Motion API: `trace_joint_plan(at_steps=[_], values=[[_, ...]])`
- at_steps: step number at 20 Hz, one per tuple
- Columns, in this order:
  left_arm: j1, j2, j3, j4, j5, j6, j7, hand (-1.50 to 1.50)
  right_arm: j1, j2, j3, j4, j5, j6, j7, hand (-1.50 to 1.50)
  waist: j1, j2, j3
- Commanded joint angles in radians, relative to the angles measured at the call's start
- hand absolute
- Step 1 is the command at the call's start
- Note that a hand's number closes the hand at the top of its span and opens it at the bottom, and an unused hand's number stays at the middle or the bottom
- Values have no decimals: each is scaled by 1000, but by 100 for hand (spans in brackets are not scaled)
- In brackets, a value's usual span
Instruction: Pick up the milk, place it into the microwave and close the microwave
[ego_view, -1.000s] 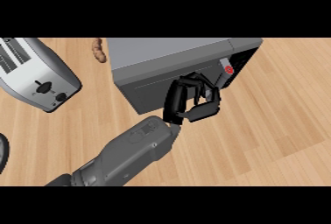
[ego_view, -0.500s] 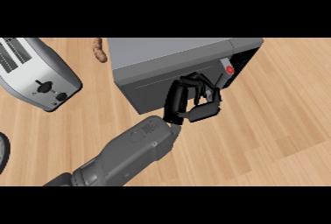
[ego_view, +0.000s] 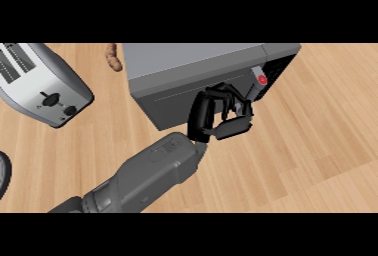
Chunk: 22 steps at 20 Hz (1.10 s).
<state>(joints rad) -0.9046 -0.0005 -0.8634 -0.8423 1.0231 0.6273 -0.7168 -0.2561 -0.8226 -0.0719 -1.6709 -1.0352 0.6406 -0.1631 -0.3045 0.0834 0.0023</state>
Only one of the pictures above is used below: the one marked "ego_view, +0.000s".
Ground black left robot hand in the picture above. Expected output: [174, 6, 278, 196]
[186, 82, 256, 144]

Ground dark grey microwave door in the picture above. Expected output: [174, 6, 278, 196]
[129, 65, 267, 132]

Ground grey microwave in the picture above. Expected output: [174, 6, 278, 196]
[121, 43, 303, 132]

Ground brown bread loaf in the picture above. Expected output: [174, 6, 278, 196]
[104, 43, 124, 72]

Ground silver toaster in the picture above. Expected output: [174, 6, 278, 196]
[0, 43, 96, 129]

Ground dark round pan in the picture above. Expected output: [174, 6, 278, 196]
[0, 151, 13, 201]

